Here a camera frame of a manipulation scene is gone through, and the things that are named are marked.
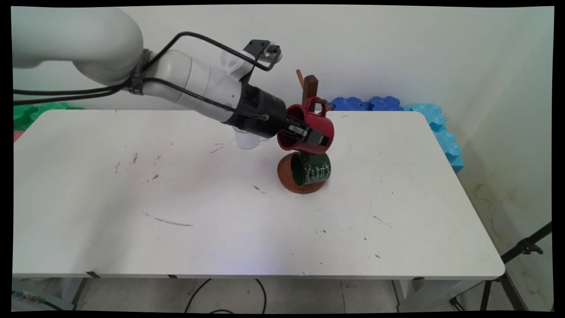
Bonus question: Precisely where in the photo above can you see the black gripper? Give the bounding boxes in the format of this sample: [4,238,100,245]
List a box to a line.
[229,83,330,148]

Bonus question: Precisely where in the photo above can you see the red enamel mug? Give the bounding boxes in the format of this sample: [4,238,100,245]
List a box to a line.
[277,96,335,155]

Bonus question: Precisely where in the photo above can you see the green mug with white lettering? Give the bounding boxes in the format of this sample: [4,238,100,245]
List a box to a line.
[290,151,331,187]

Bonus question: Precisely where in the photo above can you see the dark blue foam mat tile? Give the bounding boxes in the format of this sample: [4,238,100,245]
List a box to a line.
[329,97,373,112]
[369,96,404,112]

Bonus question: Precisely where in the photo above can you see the brown wooden mug tree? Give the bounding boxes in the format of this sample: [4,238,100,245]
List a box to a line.
[277,69,335,195]

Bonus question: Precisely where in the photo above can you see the white enamel mug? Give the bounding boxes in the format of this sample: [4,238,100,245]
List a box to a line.
[234,128,270,150]

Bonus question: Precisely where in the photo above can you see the light blue foam mat tile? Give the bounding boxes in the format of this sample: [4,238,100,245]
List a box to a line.
[404,103,447,132]
[433,126,463,156]
[445,152,465,174]

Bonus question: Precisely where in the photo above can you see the black tripod stand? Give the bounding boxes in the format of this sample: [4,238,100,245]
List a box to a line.
[450,221,553,312]

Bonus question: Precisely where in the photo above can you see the grey table leg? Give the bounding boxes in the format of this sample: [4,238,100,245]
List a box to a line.
[72,277,90,310]

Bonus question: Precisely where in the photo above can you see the green foam mat tile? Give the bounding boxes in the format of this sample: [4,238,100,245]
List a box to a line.
[13,102,83,132]

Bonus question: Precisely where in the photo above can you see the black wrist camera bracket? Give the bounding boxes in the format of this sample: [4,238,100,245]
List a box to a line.
[243,39,283,71]

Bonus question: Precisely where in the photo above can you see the white printed camera mount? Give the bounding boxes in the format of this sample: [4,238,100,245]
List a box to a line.
[220,48,253,81]

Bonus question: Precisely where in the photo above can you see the black floor cable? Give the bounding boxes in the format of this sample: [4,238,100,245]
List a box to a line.
[185,278,267,314]

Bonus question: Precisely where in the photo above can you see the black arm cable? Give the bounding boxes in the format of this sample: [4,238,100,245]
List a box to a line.
[13,31,271,121]

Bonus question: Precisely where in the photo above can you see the black cable with grey connector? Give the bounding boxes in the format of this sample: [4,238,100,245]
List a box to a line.
[12,289,75,311]

